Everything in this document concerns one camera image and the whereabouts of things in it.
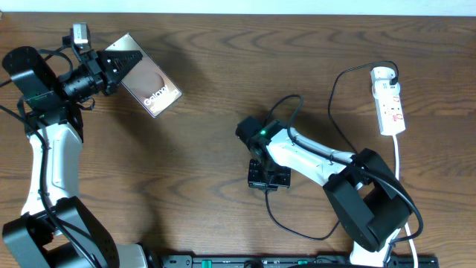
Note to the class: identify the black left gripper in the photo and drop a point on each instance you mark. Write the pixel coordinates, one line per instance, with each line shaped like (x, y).
(90, 65)

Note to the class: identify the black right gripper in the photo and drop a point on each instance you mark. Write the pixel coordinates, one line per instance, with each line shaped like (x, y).
(254, 181)

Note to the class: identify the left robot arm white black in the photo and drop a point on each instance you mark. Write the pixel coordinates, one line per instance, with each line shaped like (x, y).
(55, 229)

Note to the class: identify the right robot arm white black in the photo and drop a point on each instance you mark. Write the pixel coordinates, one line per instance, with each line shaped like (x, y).
(369, 201)

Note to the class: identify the white charger plug adapter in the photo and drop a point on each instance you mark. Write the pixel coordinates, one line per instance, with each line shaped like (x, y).
(382, 73)

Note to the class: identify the white power strip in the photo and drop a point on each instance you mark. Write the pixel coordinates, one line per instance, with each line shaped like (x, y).
(388, 107)

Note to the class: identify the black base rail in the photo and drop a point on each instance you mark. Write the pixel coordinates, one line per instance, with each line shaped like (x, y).
(186, 261)

